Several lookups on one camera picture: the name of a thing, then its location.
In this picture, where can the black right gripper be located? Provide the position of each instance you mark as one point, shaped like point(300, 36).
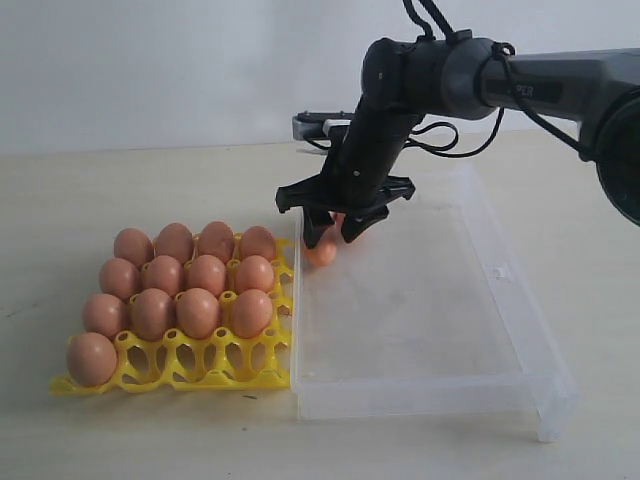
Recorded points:
point(355, 179)

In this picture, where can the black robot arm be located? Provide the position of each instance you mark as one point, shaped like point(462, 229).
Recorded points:
point(402, 83)

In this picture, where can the yellow plastic egg tray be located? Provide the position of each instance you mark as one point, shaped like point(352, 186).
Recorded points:
point(222, 361)

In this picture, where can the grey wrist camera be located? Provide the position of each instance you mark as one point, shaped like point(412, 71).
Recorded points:
point(309, 125)

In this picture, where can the clear plastic container box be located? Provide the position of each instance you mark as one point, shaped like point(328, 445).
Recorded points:
point(427, 313)

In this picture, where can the brown egg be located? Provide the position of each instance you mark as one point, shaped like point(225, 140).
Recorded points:
point(257, 241)
point(198, 313)
point(324, 253)
point(251, 313)
point(105, 314)
point(164, 273)
point(120, 278)
point(209, 273)
point(91, 359)
point(133, 245)
point(175, 240)
point(254, 272)
point(217, 239)
point(337, 220)
point(152, 314)

